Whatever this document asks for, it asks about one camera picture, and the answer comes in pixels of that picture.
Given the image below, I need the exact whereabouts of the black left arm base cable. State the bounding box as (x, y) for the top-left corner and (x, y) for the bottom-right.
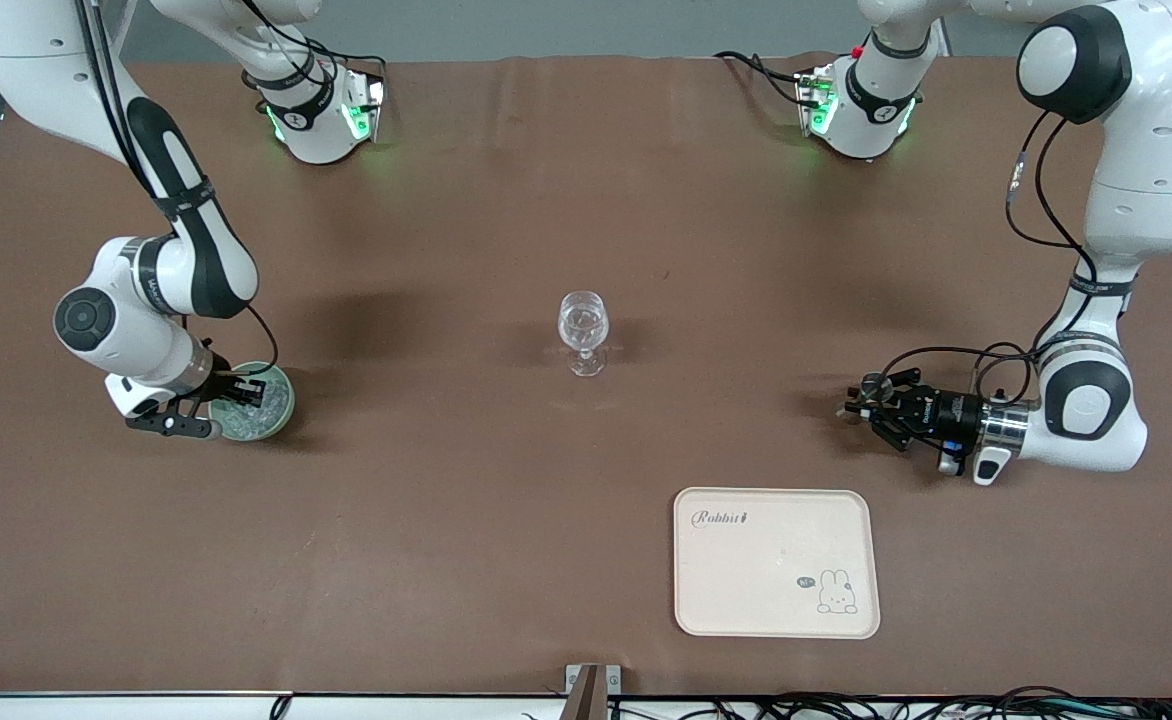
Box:
(714, 50), (809, 109)

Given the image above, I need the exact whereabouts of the cream rabbit print tray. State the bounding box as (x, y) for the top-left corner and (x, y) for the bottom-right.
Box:
(673, 486), (882, 640)

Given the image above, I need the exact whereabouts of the brown table cover mat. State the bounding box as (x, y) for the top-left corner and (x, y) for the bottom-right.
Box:
(0, 55), (1172, 698)

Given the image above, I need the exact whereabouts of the black arm base cable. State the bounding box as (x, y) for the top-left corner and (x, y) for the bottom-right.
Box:
(329, 50), (388, 79)
(714, 50), (809, 109)

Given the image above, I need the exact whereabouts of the black right arm base cable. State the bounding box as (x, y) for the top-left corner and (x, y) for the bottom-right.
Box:
(329, 50), (388, 79)

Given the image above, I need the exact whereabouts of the metal bracket with post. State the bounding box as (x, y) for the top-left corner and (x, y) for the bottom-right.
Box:
(564, 663), (623, 720)

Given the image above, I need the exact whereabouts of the clear ice cube pile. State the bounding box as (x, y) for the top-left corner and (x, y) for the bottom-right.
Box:
(221, 385), (287, 439)

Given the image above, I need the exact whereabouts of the black cable bundle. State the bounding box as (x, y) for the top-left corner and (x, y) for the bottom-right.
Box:
(521, 685), (1172, 720)

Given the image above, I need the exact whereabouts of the clear wine glass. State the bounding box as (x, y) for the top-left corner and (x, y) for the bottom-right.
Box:
(557, 290), (611, 378)

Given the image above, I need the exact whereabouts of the pale green ceramic bowl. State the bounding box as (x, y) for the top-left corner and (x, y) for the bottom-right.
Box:
(208, 362), (297, 443)

